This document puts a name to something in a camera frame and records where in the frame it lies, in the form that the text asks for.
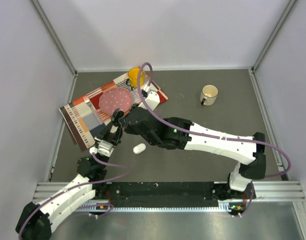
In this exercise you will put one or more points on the cream enamel mug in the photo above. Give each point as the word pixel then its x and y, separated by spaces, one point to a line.
pixel 208 95

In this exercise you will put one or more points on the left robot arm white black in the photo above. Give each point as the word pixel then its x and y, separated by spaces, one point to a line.
pixel 40 220

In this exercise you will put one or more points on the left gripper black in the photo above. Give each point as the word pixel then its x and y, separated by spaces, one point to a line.
pixel 115 138

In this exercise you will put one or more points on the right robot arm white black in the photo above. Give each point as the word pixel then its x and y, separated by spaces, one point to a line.
pixel 178 133

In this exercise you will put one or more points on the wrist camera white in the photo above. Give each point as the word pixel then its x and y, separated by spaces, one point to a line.
pixel 151 97
pixel 103 148

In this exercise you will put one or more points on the patterned orange placemat cloth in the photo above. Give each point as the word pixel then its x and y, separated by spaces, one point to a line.
pixel 87 115

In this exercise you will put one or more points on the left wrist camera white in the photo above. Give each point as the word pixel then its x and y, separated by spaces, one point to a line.
pixel 103 148

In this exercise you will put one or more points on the pink dotted plate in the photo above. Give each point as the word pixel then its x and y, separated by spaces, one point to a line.
pixel 115 98

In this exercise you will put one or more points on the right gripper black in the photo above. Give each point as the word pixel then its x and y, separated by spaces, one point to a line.
pixel 127 128

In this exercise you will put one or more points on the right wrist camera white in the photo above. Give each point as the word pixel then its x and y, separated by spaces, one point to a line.
pixel 151 97

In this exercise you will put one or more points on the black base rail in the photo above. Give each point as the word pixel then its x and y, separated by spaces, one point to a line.
pixel 164 194

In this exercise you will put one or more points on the white earbud charging case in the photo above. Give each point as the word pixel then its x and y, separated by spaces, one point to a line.
pixel 139 148

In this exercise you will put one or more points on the yellow mug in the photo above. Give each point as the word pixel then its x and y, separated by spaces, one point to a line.
pixel 132 76

